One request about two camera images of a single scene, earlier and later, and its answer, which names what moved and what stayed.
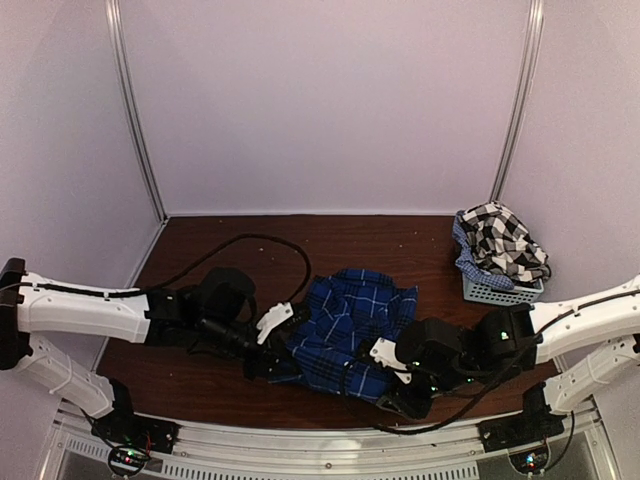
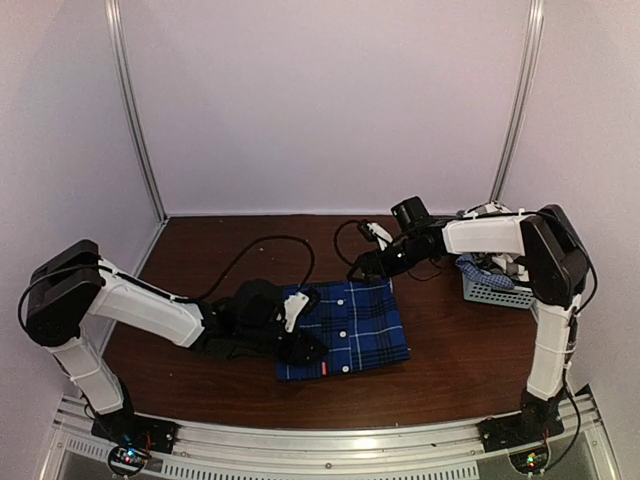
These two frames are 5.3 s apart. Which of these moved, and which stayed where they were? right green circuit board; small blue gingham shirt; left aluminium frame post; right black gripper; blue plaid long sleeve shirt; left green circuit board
Moved: blue plaid long sleeve shirt; right black gripper
Stayed: left green circuit board; left aluminium frame post; right green circuit board; small blue gingham shirt
